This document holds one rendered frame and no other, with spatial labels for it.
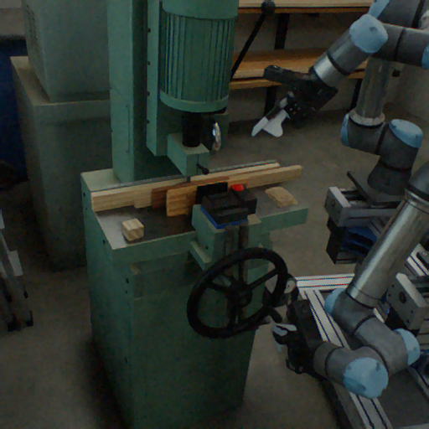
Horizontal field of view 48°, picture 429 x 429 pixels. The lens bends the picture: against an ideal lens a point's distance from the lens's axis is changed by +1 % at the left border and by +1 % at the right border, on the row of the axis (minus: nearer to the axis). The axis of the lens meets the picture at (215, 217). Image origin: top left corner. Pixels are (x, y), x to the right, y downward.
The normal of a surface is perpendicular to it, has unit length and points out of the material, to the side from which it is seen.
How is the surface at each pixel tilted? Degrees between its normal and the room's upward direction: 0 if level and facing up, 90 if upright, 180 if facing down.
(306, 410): 0
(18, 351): 1
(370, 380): 60
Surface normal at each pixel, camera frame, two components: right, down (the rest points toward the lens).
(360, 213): 0.20, 0.57
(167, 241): 0.44, 0.54
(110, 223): 0.09, -0.82
